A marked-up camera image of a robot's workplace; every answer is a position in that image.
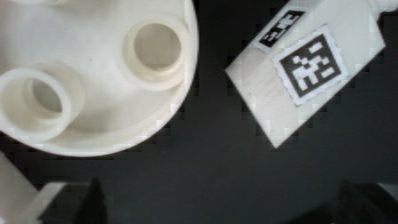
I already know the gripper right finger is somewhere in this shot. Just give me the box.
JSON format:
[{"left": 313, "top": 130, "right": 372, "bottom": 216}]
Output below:
[{"left": 333, "top": 181, "right": 395, "bottom": 224}]

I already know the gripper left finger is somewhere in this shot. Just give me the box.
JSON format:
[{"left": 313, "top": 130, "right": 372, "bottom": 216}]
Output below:
[{"left": 74, "top": 179, "right": 109, "bottom": 224}]

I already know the white round stool seat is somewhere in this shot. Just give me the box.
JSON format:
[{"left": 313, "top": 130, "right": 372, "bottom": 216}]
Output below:
[{"left": 0, "top": 0, "right": 200, "bottom": 157}]

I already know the white stool leg with tags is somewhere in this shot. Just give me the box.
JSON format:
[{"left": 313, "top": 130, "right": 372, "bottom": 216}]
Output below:
[{"left": 226, "top": 0, "right": 398, "bottom": 146}]

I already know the white stool leg left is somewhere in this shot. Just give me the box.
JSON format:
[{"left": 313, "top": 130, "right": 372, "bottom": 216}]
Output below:
[{"left": 0, "top": 151, "right": 74, "bottom": 224}]

